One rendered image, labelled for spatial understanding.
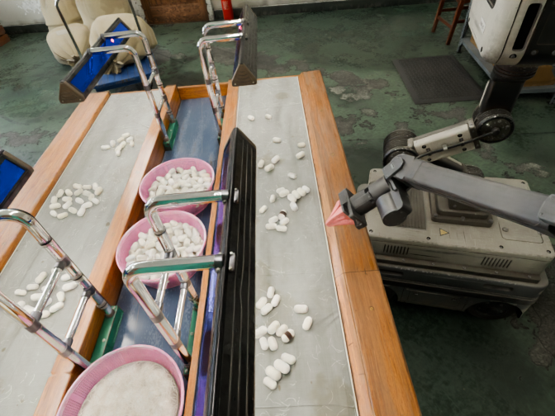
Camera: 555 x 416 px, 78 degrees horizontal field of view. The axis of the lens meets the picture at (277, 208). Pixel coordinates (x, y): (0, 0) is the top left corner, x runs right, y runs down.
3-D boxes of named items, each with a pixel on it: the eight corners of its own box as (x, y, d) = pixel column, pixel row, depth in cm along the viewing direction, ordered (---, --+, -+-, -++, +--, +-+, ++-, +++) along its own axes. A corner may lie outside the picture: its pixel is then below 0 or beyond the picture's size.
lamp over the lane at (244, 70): (257, 20, 153) (255, 2, 148) (257, 85, 110) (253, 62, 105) (239, 22, 154) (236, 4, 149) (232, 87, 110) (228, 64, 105)
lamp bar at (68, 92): (133, 33, 155) (127, 16, 150) (84, 101, 112) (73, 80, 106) (116, 35, 156) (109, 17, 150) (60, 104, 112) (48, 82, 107)
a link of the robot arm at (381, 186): (396, 180, 89) (385, 168, 85) (405, 199, 84) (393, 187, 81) (373, 194, 92) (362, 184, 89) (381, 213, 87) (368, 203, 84)
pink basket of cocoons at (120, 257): (201, 219, 121) (194, 200, 115) (223, 276, 104) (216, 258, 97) (124, 247, 115) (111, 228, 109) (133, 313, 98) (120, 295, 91)
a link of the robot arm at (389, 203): (421, 169, 85) (399, 153, 81) (440, 202, 77) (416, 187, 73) (384, 198, 92) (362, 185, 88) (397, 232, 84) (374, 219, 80)
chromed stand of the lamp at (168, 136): (178, 125, 166) (146, 26, 135) (172, 150, 152) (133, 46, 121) (139, 130, 167) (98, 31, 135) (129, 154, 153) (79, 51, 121)
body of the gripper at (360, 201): (347, 218, 86) (372, 202, 83) (339, 191, 93) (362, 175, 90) (362, 229, 89) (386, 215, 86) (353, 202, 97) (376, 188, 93)
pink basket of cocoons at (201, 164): (222, 173, 138) (217, 154, 131) (216, 223, 119) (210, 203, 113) (156, 179, 139) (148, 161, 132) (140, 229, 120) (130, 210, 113)
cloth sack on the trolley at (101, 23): (162, 43, 378) (149, 5, 352) (140, 73, 327) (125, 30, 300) (112, 47, 383) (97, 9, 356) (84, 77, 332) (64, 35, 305)
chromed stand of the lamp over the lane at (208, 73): (261, 118, 165) (248, 16, 133) (262, 142, 151) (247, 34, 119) (222, 121, 166) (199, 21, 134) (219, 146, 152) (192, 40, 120)
